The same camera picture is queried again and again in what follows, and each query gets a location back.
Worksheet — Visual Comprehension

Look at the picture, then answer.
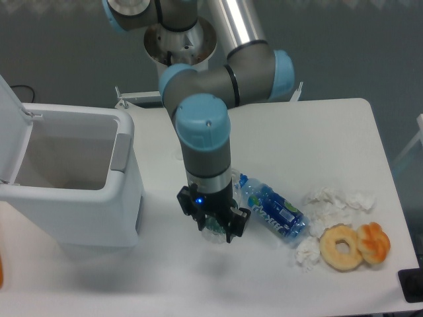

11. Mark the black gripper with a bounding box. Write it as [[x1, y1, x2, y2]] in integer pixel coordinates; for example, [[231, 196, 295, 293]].
[[176, 174, 251, 244]]

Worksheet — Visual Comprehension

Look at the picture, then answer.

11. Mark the clear bottle green label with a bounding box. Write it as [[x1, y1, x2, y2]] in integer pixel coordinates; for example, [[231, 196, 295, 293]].
[[202, 168, 241, 244]]

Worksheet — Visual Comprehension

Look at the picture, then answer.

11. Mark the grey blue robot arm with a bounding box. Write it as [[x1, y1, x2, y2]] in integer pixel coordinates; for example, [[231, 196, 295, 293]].
[[103, 1, 295, 242]]

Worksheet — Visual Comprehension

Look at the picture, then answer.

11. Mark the blue plastic bottle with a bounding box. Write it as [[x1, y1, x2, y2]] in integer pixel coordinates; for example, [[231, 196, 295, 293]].
[[235, 174, 309, 244]]

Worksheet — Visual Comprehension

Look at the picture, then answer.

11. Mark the small crumpled white tissue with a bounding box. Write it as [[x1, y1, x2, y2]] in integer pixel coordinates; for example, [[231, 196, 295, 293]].
[[295, 236, 321, 272]]

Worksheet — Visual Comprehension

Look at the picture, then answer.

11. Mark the large crumpled white tissue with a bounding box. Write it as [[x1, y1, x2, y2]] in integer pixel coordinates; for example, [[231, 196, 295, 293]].
[[303, 187, 377, 238]]

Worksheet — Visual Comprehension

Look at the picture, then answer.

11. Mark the white open trash bin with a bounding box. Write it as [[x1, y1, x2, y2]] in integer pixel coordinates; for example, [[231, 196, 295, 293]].
[[1, 81, 143, 247]]

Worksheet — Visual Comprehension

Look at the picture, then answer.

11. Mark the orange twisted bread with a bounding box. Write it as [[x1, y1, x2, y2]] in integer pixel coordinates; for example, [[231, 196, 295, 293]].
[[356, 222, 391, 265]]

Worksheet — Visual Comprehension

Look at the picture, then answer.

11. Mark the black device at edge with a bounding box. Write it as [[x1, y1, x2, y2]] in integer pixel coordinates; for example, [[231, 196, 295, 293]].
[[398, 268, 422, 303]]

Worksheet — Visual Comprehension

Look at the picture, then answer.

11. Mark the orange object at edge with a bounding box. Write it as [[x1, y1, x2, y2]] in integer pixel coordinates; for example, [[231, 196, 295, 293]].
[[0, 256, 4, 288]]

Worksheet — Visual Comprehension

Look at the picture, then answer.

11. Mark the ring donut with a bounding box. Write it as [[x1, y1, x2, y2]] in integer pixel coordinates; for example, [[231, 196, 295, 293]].
[[319, 225, 363, 271]]

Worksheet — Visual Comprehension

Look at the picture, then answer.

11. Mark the white frame at right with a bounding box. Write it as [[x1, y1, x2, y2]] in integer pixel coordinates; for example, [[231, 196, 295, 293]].
[[391, 114, 422, 177]]

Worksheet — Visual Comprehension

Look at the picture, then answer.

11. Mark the black cable on floor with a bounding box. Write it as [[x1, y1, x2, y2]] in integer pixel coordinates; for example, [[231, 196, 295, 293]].
[[9, 85, 36, 102]]

